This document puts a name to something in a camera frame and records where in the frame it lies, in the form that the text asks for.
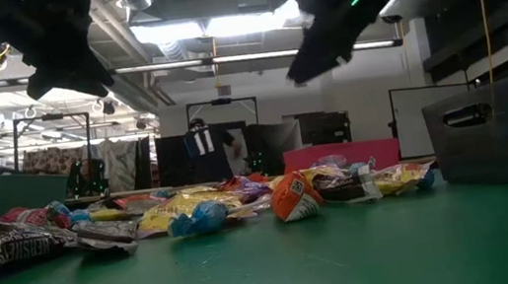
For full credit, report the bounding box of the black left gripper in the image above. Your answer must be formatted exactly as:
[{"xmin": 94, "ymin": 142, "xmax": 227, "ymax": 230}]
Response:
[{"xmin": 0, "ymin": 0, "xmax": 118, "ymax": 112}]

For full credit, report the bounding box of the blue lollipop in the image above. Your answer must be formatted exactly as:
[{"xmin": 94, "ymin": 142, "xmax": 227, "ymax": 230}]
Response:
[
  {"xmin": 414, "ymin": 169, "xmax": 438, "ymax": 190},
  {"xmin": 345, "ymin": 157, "xmax": 377, "ymax": 178},
  {"xmin": 165, "ymin": 191, "xmax": 275, "ymax": 240},
  {"xmin": 67, "ymin": 208, "xmax": 93, "ymax": 228}
]

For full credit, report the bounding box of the brown Hershey's chocolate bar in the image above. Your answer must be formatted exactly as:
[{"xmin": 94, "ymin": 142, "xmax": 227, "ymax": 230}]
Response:
[
  {"xmin": 0, "ymin": 210, "xmax": 80, "ymax": 271},
  {"xmin": 70, "ymin": 212, "xmax": 144, "ymax": 263},
  {"xmin": 310, "ymin": 161, "xmax": 386, "ymax": 209}
]

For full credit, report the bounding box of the purple candy packet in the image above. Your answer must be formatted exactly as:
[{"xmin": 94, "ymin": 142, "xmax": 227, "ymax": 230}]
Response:
[{"xmin": 234, "ymin": 177, "xmax": 273, "ymax": 205}]

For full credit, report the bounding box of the black cabinet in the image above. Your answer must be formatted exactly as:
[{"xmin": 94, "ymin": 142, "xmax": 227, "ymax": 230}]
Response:
[{"xmin": 294, "ymin": 106, "xmax": 354, "ymax": 151}]

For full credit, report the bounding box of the long ceiling light bar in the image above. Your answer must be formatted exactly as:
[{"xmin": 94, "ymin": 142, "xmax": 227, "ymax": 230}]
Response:
[{"xmin": 0, "ymin": 20, "xmax": 404, "ymax": 103}]

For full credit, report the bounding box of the patterned hanging cloth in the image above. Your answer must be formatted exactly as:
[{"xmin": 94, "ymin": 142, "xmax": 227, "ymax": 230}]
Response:
[{"xmin": 19, "ymin": 142, "xmax": 90, "ymax": 181}]

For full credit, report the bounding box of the pale hanging cloth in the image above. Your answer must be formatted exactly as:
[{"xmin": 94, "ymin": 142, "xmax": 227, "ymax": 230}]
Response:
[{"xmin": 95, "ymin": 135, "xmax": 145, "ymax": 196}]

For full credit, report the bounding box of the red plastic bin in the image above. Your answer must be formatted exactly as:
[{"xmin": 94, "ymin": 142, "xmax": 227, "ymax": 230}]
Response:
[{"xmin": 281, "ymin": 134, "xmax": 402, "ymax": 183}]

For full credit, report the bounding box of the black upright panel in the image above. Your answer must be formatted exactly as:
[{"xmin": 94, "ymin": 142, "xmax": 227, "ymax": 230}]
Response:
[{"xmin": 153, "ymin": 132, "xmax": 197, "ymax": 190}]

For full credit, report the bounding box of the teal translucent round container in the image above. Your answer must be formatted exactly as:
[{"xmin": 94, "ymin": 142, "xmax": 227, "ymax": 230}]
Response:
[{"xmin": 0, "ymin": 163, "xmax": 75, "ymax": 235}]

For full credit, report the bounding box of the person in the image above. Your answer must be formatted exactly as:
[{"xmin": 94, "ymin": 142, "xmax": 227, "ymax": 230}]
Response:
[{"xmin": 180, "ymin": 111, "xmax": 246, "ymax": 187}]

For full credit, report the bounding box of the green table mat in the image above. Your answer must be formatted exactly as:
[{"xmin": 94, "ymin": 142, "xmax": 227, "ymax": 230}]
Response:
[{"xmin": 0, "ymin": 145, "xmax": 508, "ymax": 284}]

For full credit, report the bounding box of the black gantry frame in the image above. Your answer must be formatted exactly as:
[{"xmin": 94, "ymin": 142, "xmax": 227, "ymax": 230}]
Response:
[
  {"xmin": 7, "ymin": 107, "xmax": 97, "ymax": 173},
  {"xmin": 183, "ymin": 93, "xmax": 261, "ymax": 137}
]

